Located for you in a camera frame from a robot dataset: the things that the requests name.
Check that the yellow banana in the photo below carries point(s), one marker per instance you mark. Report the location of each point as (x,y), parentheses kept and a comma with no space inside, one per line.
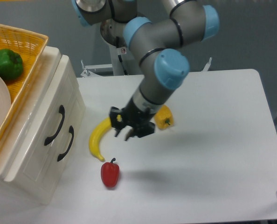
(97,134)

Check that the red bell pepper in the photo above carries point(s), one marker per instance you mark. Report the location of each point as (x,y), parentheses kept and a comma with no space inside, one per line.
(110,173)

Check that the white drawer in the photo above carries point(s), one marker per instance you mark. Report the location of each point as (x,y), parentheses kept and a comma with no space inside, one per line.
(35,172)

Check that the white drawer cabinet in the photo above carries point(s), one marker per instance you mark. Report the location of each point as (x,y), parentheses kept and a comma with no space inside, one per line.
(14,137)

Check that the green bell pepper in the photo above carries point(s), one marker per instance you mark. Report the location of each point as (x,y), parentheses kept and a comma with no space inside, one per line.
(11,64)

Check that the yellow bell pepper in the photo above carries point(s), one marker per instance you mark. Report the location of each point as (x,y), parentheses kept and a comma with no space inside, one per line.
(164,118)

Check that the black lower drawer handle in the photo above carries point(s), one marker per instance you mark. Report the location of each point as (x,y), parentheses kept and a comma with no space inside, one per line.
(67,145)

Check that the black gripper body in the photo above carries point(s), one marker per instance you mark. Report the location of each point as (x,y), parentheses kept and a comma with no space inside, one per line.
(138,120)

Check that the black top drawer handle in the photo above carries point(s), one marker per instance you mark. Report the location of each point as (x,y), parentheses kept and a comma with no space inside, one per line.
(57,122)

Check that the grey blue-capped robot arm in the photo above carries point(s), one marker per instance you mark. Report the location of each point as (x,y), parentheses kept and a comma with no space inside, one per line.
(155,46)

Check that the white table bracket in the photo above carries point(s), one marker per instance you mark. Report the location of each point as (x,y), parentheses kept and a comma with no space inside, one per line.
(100,70)

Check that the black drawer handle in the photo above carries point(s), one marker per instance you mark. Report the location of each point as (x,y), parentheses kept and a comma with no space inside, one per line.
(57,122)
(67,145)

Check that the orange woven basket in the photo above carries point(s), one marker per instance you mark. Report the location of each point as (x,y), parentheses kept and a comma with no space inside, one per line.
(29,45)

